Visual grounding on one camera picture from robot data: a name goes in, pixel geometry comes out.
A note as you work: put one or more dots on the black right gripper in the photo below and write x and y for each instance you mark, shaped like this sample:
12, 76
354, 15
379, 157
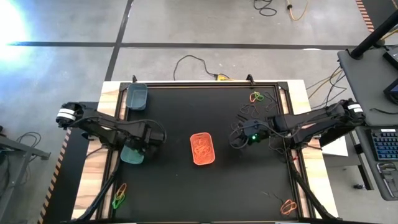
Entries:
256, 130

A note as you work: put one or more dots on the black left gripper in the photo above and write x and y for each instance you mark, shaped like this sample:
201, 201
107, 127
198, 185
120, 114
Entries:
150, 133

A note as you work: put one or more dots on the teal plastic basket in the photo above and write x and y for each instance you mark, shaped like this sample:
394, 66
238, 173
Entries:
130, 157

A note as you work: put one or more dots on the orange rubber bands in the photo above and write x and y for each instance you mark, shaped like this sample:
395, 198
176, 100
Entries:
203, 149

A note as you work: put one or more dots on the orange plastic basket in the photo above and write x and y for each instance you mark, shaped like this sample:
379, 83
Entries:
192, 155

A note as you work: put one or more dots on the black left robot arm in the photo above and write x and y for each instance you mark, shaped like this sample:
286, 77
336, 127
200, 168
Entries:
99, 123

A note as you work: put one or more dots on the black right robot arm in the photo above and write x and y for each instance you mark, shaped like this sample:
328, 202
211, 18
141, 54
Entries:
311, 119

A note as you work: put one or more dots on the orange rubber band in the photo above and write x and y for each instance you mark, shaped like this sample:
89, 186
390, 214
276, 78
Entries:
124, 187
251, 97
288, 207

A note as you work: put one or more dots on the slate blue plastic basket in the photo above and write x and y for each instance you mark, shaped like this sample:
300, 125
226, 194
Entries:
136, 96

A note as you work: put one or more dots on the black clamp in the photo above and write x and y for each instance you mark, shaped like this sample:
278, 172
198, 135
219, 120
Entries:
134, 78
249, 79

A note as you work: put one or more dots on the yellow power plug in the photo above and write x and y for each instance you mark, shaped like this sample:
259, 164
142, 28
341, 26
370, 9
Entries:
222, 77

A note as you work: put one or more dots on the black mat with striped edge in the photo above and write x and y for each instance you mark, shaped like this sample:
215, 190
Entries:
62, 186
382, 9

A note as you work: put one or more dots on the white paper sheet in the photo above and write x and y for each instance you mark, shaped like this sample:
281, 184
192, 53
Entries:
337, 151

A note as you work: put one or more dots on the grey metal stand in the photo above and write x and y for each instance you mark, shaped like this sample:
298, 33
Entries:
28, 149

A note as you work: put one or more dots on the small black floor item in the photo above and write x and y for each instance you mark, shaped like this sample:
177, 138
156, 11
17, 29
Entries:
359, 186

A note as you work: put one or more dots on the grey keyboard desk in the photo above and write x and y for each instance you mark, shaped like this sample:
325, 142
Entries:
367, 168

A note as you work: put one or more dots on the grey side desk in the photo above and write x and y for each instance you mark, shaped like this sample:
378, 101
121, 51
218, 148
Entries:
373, 87

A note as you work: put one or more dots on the backlit keyboard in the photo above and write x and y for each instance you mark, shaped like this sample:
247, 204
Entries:
385, 144

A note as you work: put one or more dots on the black desk device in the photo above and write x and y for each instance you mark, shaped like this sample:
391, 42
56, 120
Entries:
388, 174

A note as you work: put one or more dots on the black tablet screen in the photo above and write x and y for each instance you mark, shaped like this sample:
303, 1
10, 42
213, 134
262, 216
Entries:
392, 91

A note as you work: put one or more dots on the black pole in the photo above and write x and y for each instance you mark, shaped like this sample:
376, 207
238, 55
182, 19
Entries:
373, 37

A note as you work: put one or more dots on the black screen device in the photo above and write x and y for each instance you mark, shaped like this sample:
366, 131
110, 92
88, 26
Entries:
393, 59

